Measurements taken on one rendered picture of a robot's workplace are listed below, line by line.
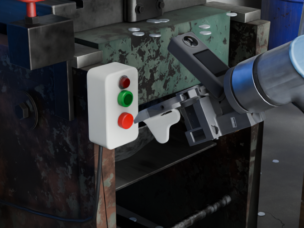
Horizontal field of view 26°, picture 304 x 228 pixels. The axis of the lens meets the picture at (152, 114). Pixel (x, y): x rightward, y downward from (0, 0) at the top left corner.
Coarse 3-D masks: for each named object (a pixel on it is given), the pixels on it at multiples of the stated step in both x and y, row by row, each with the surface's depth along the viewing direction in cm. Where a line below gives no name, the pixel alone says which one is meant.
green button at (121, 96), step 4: (120, 92) 110; (124, 92) 110; (128, 92) 110; (120, 96) 110; (124, 96) 110; (132, 96) 111; (120, 100) 110; (132, 100) 111; (120, 104) 110; (124, 104) 110
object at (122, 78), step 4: (120, 76) 109; (124, 76) 110; (120, 80) 109; (124, 80) 109; (128, 80) 110; (120, 84) 109; (124, 84) 109; (128, 84) 110; (120, 88) 110; (124, 88) 110
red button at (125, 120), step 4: (124, 112) 112; (120, 116) 111; (124, 116) 111; (128, 116) 112; (132, 116) 112; (120, 120) 111; (124, 120) 111; (128, 120) 112; (132, 120) 112; (120, 124) 111; (124, 124) 111; (128, 124) 112; (132, 124) 113; (124, 128) 112
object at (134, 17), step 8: (128, 0) 132; (136, 0) 132; (144, 0) 133; (152, 0) 135; (160, 0) 137; (128, 8) 132; (136, 8) 132; (144, 8) 134; (152, 8) 136; (160, 8) 136; (128, 16) 133; (136, 16) 133; (144, 16) 135; (152, 16) 136
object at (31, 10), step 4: (20, 0) 104; (24, 0) 103; (28, 0) 103; (32, 0) 103; (36, 0) 104; (40, 0) 104; (28, 4) 107; (32, 4) 107; (28, 8) 107; (32, 8) 107; (28, 12) 107; (32, 12) 107; (28, 16) 107; (32, 16) 107
